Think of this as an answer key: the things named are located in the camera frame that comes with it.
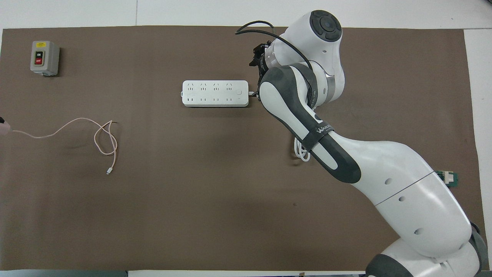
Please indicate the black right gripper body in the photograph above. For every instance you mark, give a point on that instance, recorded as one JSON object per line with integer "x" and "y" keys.
{"x": 261, "y": 57}

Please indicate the pink charger adapter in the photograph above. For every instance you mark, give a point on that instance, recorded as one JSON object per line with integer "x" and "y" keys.
{"x": 4, "y": 129}

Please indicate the white power strip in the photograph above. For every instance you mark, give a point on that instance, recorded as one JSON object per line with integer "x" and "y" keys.
{"x": 215, "y": 92}

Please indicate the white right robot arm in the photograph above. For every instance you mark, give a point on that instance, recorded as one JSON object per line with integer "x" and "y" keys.
{"x": 403, "y": 184}

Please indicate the brown table mat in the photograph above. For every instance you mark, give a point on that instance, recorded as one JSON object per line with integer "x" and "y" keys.
{"x": 192, "y": 211}

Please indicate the grey on-off switch box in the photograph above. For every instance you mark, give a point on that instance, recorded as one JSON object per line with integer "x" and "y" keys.
{"x": 44, "y": 57}

